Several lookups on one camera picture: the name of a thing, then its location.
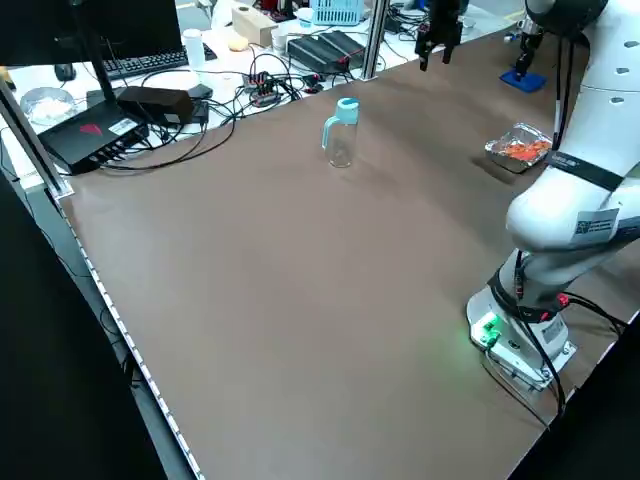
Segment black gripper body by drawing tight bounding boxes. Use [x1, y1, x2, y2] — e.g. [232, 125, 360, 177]
[519, 32, 544, 61]
[422, 0, 464, 44]

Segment blue dishcloth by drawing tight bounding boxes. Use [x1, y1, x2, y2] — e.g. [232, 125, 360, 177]
[500, 68, 548, 94]

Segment aluminum foil pan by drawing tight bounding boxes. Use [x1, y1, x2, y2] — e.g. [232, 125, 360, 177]
[483, 122, 554, 175]

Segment clear seasoning bottle blue lid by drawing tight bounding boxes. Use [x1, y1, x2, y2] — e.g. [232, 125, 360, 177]
[320, 97, 362, 170]

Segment orange sausage skewers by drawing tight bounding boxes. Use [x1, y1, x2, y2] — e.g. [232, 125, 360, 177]
[502, 139, 551, 164]

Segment light blue plastic basket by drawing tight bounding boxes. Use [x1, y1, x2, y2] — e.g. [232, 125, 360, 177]
[309, 0, 365, 26]

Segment black power supply unit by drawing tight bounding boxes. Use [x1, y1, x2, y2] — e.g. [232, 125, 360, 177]
[287, 30, 366, 71]

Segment white cup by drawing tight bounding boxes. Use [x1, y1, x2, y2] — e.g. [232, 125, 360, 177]
[272, 24, 296, 50]

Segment grey usb hub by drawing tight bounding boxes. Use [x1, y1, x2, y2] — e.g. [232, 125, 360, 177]
[243, 72, 281, 106]

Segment wooden box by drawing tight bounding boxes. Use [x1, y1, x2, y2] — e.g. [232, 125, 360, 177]
[231, 7, 279, 46]

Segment dark power brick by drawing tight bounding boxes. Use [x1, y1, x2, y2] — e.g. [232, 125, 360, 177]
[117, 85, 194, 121]

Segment black keyboard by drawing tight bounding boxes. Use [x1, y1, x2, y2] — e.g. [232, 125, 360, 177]
[92, 49, 190, 81]

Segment black monitor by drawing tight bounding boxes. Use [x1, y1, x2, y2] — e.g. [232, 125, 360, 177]
[0, 0, 184, 66]

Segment black monitor stand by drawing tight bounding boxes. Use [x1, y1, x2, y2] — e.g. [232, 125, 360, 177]
[72, 0, 121, 109]

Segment black router red logo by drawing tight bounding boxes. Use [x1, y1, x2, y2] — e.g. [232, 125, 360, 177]
[38, 105, 151, 176]

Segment glass bowl white contents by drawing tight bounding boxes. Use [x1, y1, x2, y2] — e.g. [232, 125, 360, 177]
[19, 87, 76, 124]

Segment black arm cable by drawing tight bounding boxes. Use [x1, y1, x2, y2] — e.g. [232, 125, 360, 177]
[512, 34, 591, 321]

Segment upright aluminium profile post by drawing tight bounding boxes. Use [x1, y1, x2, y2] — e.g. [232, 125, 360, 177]
[362, 0, 389, 81]

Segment black cable bundle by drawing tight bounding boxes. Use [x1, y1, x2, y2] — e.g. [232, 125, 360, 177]
[142, 49, 331, 136]

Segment long black table cable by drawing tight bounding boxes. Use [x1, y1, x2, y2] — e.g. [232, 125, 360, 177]
[99, 117, 236, 174]

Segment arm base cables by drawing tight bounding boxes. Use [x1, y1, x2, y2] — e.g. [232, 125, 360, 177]
[482, 294, 626, 431]

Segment slanted aluminium frame bar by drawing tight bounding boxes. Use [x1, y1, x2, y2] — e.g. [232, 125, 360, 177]
[0, 77, 76, 199]

